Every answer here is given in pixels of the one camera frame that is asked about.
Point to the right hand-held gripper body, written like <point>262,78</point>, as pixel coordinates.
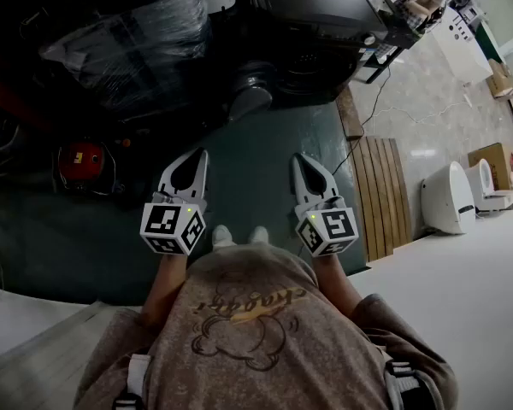
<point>337,224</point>

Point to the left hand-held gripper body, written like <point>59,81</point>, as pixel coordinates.
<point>162,222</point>

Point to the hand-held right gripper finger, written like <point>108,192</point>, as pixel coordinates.
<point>331,186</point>
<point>298,182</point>

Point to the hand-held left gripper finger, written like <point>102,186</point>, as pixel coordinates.
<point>202,182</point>
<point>166,177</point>

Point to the person's right forearm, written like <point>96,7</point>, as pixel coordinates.
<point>337,284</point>

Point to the person's left forearm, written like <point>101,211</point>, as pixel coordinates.
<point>166,284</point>

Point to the wooden slatted board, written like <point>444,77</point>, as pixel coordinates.
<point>380,199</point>

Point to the person's white right shoe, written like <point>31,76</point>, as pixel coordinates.
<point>258,234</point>

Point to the brown wooden plank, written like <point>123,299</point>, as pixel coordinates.
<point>349,113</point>

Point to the red round canister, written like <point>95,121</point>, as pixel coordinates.
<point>83,165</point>

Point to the white toilet closed lid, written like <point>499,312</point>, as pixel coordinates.
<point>446,199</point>

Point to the plastic-wrapped black bundle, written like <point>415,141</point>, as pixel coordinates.
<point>124,49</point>

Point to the grey-brown printed t-shirt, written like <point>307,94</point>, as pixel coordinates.
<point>261,335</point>

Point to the white toilet open lid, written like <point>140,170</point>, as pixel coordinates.
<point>485,186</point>

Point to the black shelf table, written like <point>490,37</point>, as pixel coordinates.
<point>404,36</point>

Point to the brown cardboard box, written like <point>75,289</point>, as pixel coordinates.
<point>496,160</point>
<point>502,83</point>

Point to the white rectangular cabinet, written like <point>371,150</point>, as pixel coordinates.
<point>461,54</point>

